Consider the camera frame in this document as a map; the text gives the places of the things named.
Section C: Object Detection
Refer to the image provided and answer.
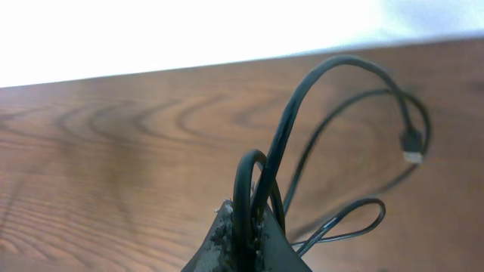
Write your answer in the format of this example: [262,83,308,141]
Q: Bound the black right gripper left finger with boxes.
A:
[181,199,237,272]

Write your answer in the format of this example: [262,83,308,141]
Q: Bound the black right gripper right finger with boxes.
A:
[255,206,312,272]

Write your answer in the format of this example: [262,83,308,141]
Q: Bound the thin black USB cable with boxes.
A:
[290,196,387,258]

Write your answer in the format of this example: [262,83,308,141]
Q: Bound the thick black USB cable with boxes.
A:
[232,54,432,272]

